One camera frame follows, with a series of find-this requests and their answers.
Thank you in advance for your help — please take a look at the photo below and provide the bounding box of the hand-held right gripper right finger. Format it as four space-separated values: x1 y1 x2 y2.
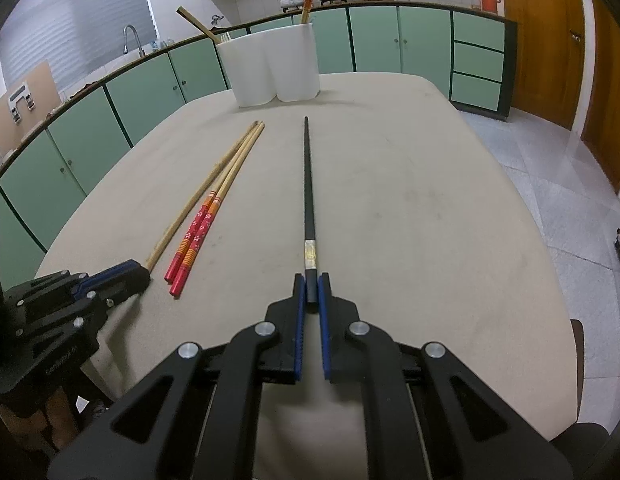
316 273 574 480

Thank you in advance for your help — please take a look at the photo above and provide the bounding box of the white plastic utensil holder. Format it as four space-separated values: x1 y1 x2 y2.
215 22 321 109

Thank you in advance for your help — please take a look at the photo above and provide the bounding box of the person's left hand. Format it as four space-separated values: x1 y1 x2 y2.
42 390 88 454

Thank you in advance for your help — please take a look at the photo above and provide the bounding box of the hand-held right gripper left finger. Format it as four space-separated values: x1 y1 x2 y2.
51 273 307 480

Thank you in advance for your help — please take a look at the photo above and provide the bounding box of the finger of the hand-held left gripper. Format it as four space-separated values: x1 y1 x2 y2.
14 265 153 342
4 259 142 312

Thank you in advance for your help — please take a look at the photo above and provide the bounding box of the green base cabinet unit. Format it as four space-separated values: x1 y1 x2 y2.
0 2 519 292

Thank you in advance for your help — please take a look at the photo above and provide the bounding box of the cardboard panel with gripper print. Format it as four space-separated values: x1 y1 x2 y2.
0 59 59 154

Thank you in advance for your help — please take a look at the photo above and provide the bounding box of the black chopstick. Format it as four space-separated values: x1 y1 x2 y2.
302 116 321 304

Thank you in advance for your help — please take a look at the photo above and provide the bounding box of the plain bamboo chopstick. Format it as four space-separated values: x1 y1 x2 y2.
145 120 259 275
176 6 221 45

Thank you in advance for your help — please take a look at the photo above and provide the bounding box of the metal kitchen faucet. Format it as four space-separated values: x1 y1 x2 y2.
122 23 147 59

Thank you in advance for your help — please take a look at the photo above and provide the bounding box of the grey window blind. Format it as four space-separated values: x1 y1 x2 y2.
0 0 157 94

